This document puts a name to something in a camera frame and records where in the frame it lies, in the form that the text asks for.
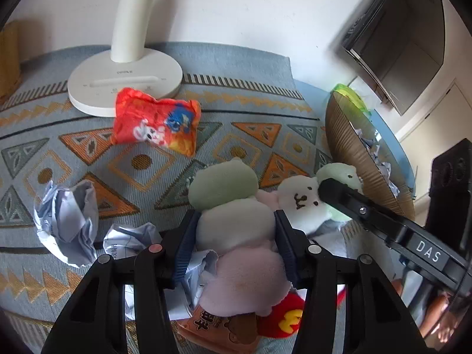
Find orange-brown snack packet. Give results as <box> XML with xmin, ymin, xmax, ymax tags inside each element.
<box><xmin>177</xmin><ymin>304</ymin><xmax>260</xmax><ymax>354</ymax></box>

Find grey-blue paper ball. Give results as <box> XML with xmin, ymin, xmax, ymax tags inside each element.
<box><xmin>355</xmin><ymin>127</ymin><xmax>385</xmax><ymax>163</ymax></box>

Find white cabinet door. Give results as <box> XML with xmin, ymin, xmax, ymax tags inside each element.
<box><xmin>396</xmin><ymin>79</ymin><xmax>472</xmax><ymax>157</ymax></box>

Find crumpled white paper sheets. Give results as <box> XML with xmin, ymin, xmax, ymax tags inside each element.
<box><xmin>123</xmin><ymin>250</ymin><xmax>219</xmax><ymax>322</ymax></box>

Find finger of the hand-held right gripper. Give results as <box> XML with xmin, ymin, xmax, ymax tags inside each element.
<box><xmin>319</xmin><ymin>178</ymin><xmax>407</xmax><ymax>246</ymax></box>

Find green yellow packet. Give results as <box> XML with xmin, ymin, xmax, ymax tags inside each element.
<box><xmin>330</xmin><ymin>83</ymin><xmax>371</xmax><ymax>113</ymax></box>

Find green white pink plush toy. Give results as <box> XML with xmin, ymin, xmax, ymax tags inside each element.
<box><xmin>187</xmin><ymin>158</ymin><xmax>294</xmax><ymax>318</ymax></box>

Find white desk lamp base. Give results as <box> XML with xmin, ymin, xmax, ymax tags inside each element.
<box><xmin>68</xmin><ymin>0</ymin><xmax>183</xmax><ymax>117</ymax></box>

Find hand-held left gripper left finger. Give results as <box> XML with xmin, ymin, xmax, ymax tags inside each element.
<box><xmin>42</xmin><ymin>210</ymin><xmax>202</xmax><ymax>354</ymax></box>

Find pastel plush toy with face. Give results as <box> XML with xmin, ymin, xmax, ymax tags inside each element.
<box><xmin>256</xmin><ymin>162</ymin><xmax>364</xmax><ymax>237</ymax></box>

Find tall bluish crumpled paper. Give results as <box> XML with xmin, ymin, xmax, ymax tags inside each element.
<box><xmin>33</xmin><ymin>180</ymin><xmax>100</xmax><ymax>268</ymax></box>

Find red plush with yellow letter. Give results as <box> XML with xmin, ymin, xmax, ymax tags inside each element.
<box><xmin>256</xmin><ymin>291</ymin><xmax>347</xmax><ymax>340</ymax></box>

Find blue patterned table mat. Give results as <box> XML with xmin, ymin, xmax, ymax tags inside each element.
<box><xmin>0</xmin><ymin>41</ymin><xmax>369</xmax><ymax>354</ymax></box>

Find red snack packet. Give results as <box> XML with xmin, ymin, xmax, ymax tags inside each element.
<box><xmin>111</xmin><ymin>87</ymin><xmax>202</xmax><ymax>158</ymax></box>

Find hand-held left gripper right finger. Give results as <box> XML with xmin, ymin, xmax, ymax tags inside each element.
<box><xmin>274</xmin><ymin>209</ymin><xmax>425</xmax><ymax>354</ymax></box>

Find black wall monitor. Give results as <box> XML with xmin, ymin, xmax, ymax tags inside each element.
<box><xmin>341</xmin><ymin>0</ymin><xmax>447</xmax><ymax>117</ymax></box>

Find brown ribbed waste basket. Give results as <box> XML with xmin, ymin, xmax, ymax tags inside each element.
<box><xmin>324</xmin><ymin>89</ymin><xmax>417</xmax><ymax>222</ymax></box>

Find round white paper ball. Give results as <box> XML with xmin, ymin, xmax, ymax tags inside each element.
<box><xmin>375</xmin><ymin>161</ymin><xmax>402</xmax><ymax>200</ymax></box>

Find lined crumpled paper with print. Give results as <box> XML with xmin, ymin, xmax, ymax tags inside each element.
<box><xmin>102</xmin><ymin>223</ymin><xmax>163</xmax><ymax>266</ymax></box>

